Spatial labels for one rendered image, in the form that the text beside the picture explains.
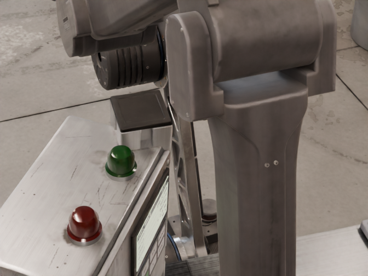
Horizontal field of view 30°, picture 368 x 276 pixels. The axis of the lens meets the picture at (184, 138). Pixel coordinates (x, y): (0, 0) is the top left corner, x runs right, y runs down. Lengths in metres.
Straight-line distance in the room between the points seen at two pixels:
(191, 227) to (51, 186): 1.32
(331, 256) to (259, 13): 0.97
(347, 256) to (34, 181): 0.91
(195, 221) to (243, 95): 1.41
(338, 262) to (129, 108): 0.85
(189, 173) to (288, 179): 1.32
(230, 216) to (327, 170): 2.24
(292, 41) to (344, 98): 2.65
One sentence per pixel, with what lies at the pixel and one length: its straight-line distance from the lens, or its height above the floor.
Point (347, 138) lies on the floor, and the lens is 2.90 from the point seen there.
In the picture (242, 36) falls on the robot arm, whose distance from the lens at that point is 0.43.
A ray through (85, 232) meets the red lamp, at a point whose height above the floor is 1.49.
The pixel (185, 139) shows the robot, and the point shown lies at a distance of 1.76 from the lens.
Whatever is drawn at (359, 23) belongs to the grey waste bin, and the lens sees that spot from 3.40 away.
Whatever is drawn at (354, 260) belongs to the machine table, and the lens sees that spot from 1.38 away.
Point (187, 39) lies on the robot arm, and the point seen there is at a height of 1.64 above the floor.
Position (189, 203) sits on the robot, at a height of 0.52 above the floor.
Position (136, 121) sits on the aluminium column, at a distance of 0.57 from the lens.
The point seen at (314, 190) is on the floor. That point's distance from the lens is 2.65.
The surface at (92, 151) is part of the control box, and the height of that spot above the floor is 1.48.
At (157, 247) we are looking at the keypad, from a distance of 0.65.
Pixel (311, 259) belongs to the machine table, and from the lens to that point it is 1.36.
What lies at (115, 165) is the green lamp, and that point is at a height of 1.49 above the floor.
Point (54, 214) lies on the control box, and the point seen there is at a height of 1.47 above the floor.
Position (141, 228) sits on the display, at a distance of 0.55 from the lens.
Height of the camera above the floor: 1.88
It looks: 43 degrees down
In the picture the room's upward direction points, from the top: 4 degrees clockwise
